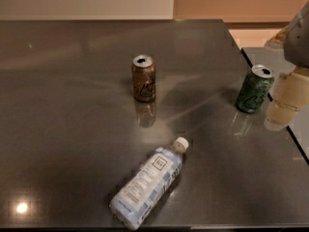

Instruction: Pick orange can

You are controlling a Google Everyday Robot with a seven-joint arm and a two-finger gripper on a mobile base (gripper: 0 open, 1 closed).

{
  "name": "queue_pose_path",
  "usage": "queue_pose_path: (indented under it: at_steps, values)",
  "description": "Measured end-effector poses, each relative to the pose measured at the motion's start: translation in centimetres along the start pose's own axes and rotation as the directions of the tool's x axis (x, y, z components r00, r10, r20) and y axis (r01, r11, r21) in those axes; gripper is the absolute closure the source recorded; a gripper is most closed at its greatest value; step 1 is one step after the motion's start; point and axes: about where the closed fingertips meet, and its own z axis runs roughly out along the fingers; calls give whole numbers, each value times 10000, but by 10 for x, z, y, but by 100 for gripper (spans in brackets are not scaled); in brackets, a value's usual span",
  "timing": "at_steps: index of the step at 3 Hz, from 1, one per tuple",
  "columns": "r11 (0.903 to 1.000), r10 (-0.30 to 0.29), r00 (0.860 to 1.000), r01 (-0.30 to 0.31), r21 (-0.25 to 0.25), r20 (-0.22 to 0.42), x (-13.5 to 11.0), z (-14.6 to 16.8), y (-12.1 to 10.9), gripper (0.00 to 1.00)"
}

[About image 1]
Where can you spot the green soda can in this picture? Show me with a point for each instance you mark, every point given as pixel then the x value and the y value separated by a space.
pixel 254 88

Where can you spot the grey side table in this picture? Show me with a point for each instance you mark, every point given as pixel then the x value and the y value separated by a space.
pixel 299 126

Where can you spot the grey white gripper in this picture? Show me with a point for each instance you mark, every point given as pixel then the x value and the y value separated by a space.
pixel 297 42

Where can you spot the clear plastic water bottle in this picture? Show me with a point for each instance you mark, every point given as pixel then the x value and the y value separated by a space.
pixel 136 199

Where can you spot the orange soda can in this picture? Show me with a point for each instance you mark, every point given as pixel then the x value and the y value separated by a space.
pixel 143 78

